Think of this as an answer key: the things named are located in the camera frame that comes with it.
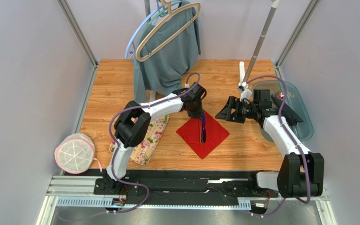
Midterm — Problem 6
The red paper napkin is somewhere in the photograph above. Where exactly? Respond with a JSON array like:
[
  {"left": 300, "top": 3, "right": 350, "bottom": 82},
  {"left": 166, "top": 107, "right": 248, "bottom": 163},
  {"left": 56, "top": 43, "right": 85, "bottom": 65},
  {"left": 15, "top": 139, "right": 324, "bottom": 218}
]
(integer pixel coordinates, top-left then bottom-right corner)
[{"left": 176, "top": 112, "right": 229, "bottom": 159}]

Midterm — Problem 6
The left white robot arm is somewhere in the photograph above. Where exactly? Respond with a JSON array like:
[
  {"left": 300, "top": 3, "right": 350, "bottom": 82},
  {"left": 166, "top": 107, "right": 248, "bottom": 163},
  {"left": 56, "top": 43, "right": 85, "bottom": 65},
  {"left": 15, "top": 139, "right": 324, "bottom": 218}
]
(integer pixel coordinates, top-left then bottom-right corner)
[{"left": 106, "top": 82, "right": 207, "bottom": 181}]

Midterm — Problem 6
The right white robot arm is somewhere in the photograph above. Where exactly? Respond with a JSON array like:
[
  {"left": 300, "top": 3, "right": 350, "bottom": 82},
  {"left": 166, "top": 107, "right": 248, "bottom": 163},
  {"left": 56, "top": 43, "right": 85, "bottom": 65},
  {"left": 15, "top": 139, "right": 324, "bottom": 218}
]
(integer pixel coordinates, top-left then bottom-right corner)
[{"left": 215, "top": 89, "right": 324, "bottom": 198}]

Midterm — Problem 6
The white garment rack stand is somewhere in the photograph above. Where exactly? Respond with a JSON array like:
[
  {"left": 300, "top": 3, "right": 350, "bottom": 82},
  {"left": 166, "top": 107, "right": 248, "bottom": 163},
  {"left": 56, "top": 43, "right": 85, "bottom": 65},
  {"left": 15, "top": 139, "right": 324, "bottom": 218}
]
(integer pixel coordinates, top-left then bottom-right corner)
[{"left": 237, "top": 0, "right": 280, "bottom": 100}]

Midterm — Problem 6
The small iridescent object in tray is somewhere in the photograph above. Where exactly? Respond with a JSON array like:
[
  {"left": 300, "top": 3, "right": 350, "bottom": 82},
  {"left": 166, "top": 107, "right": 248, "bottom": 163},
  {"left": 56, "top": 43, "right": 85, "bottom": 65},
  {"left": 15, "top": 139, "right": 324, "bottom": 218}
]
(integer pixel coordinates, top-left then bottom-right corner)
[{"left": 276, "top": 91, "right": 285, "bottom": 100}]

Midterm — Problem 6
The transparent grey plastic tray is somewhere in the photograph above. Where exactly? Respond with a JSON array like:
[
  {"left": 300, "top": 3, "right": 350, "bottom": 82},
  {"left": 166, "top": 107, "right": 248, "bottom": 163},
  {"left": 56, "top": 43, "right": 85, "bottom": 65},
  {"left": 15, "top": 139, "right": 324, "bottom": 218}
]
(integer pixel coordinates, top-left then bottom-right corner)
[{"left": 252, "top": 80, "right": 314, "bottom": 141}]

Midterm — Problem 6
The grey-green hanging shirt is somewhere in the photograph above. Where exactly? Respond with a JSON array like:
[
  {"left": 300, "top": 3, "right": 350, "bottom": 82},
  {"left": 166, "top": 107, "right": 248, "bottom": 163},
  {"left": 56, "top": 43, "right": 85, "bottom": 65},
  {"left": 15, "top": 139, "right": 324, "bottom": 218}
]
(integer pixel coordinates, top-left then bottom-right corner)
[{"left": 133, "top": 7, "right": 201, "bottom": 103}]

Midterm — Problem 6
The floral melamine tray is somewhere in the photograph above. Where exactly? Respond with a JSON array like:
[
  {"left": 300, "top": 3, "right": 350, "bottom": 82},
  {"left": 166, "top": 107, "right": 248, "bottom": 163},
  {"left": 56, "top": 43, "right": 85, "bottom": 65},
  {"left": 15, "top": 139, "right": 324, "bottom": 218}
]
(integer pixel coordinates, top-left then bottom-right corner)
[{"left": 109, "top": 114, "right": 170, "bottom": 166}]

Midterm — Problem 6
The beige clothes hanger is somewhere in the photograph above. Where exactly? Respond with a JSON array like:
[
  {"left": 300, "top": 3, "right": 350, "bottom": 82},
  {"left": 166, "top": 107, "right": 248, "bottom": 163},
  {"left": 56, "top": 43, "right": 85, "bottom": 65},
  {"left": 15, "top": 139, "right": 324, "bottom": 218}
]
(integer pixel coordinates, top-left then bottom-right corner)
[{"left": 135, "top": 0, "right": 201, "bottom": 62}]

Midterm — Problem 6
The green clothes hanger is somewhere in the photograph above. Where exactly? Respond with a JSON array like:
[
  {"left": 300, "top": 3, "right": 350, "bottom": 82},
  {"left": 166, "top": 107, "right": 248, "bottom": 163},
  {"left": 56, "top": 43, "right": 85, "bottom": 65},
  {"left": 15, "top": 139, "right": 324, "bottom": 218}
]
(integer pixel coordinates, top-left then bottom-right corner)
[{"left": 148, "top": 0, "right": 183, "bottom": 25}]

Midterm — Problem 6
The light blue clothes hanger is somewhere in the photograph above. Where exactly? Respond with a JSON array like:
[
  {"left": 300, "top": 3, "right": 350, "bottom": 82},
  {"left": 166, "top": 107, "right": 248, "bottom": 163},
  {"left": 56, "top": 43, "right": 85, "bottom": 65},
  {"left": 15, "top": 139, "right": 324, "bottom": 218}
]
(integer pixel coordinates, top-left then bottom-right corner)
[{"left": 125, "top": 0, "right": 164, "bottom": 62}]

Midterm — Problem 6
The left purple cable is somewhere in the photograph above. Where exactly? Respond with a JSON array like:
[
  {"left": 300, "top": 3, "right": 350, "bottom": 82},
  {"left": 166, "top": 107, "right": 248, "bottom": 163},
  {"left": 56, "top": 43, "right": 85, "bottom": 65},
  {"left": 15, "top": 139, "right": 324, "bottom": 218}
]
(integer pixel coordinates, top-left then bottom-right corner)
[{"left": 105, "top": 72, "right": 201, "bottom": 214}]

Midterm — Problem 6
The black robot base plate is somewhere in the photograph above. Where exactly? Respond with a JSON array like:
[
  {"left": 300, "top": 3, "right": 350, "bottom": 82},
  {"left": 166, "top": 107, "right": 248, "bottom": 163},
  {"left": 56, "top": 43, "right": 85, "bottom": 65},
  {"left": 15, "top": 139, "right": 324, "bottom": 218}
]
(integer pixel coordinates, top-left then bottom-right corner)
[{"left": 93, "top": 170, "right": 278, "bottom": 206}]

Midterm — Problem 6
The aluminium frame rail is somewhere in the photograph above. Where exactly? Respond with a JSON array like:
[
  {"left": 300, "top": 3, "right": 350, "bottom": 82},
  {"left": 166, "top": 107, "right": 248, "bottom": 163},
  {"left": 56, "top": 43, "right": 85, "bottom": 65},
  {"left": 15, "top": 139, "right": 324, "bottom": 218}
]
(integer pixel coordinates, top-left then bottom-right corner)
[{"left": 37, "top": 169, "right": 336, "bottom": 225}]

